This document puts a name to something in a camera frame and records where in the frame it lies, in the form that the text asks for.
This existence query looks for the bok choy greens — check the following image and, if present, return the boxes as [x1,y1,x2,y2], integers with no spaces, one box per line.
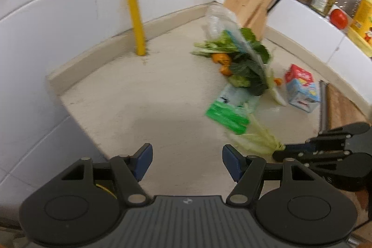
[192,28,286,106]

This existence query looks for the red tomato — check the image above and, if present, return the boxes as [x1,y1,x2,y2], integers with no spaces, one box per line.
[329,9,348,30]

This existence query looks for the pale cabbage leaf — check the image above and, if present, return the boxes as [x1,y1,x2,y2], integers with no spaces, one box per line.
[229,113,285,155]

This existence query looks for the wooden cutting board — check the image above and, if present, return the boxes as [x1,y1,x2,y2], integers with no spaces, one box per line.
[325,83,371,130]

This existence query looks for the person's right hand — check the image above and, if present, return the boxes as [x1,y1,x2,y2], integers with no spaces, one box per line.
[351,189,369,226]

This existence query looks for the red blue small carton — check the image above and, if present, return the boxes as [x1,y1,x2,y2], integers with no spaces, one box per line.
[284,64,320,113]

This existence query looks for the yellow detergent bottle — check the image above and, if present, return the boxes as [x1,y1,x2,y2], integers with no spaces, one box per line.
[347,0,372,58]

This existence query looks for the green plastic wrapper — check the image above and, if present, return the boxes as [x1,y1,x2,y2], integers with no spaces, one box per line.
[206,84,260,135]

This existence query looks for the yellow vertical pipe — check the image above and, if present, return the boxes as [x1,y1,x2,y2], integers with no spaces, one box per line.
[125,0,147,56]

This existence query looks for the clear plastic bag with vegetables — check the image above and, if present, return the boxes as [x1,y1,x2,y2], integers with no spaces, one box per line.
[206,4,267,73]

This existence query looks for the orange peel pieces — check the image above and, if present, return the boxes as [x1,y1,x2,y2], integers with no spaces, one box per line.
[211,53,233,77]

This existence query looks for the gold rimmed trash bin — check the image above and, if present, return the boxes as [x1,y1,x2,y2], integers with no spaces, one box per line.
[95,184,117,199]

